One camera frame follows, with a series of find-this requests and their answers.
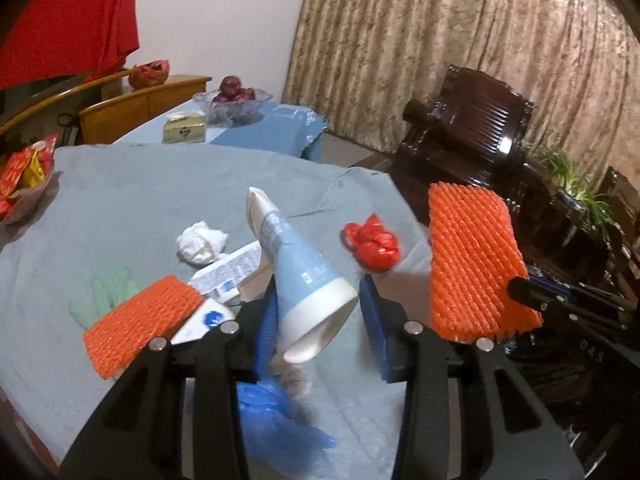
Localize orange foam fruit net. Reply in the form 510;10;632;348
428;182;542;344

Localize blue plastic bag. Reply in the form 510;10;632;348
236;379;336;479

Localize green rubber glove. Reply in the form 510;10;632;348
67;266;140;330

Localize white toothpaste box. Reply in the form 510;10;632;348
171;298;235;344

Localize red plastic bag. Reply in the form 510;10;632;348
342;214;401;272

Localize white printed packaging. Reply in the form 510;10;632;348
189;240;273;306

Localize blue white toothpaste tube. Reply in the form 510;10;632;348
239;186;358;364

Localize dark wooden side table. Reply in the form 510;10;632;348
513;167;639;300

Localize green potted plant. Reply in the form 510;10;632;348
535;148;616;232

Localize dark wooden armchair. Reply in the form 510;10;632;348
390;65;552;224

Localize crumpled white tissue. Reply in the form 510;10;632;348
176;221;229;266

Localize grey table cloth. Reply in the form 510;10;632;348
1;144;431;460

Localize snack basket red packets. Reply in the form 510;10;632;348
1;133;58;226

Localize blue table cover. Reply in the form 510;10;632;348
116;100;326;162

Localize beige patterned curtain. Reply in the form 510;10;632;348
283;0;639;182

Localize tissue box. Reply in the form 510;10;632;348
162;110;206;144

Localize wooden tv cabinet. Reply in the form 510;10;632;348
1;70;212;144

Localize glass fruit bowl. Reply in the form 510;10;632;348
192;89;273;127

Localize red apples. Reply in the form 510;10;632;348
213;76;256;103

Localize red cloth cover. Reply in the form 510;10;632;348
1;0;139;90

